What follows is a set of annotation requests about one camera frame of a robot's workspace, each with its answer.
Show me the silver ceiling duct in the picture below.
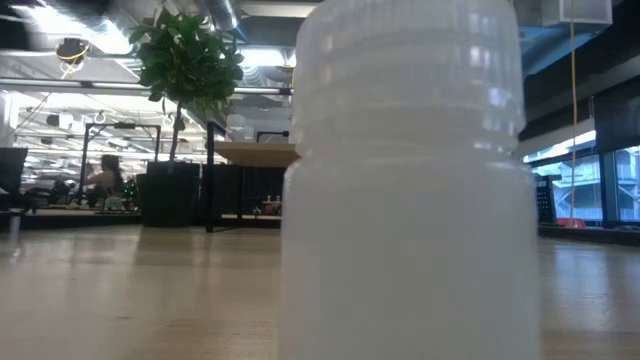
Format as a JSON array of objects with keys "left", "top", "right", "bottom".
[{"left": 203, "top": 0, "right": 242, "bottom": 31}]

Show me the black ceiling cord reel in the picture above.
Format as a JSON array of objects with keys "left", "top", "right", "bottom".
[{"left": 54, "top": 37, "right": 92, "bottom": 66}]

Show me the black plant pot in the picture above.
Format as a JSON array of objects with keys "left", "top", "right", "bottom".
[{"left": 139, "top": 160, "right": 202, "bottom": 229}]

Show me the white ceiling box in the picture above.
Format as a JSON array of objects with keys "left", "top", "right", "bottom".
[{"left": 542, "top": 0, "right": 614, "bottom": 26}]

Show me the wooden shelf with black legs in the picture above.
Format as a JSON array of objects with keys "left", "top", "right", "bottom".
[{"left": 204, "top": 119, "right": 302, "bottom": 234}]

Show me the silver ceiling pipe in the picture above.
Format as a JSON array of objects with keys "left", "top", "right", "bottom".
[{"left": 0, "top": 77, "right": 294, "bottom": 96}]

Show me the black screen panel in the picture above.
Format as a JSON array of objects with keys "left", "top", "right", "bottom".
[{"left": 0, "top": 147, "right": 30, "bottom": 209}]

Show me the black perforated panel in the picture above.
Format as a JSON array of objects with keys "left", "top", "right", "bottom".
[{"left": 534, "top": 173, "right": 557, "bottom": 225}]

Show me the black background rig frame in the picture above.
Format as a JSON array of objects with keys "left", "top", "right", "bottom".
[{"left": 81, "top": 121, "right": 162, "bottom": 211}]

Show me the green leafy potted plant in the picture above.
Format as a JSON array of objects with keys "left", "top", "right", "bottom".
[{"left": 127, "top": 7, "right": 246, "bottom": 166}]

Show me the person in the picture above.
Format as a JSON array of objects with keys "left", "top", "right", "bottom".
[{"left": 82, "top": 153, "right": 126, "bottom": 209}]

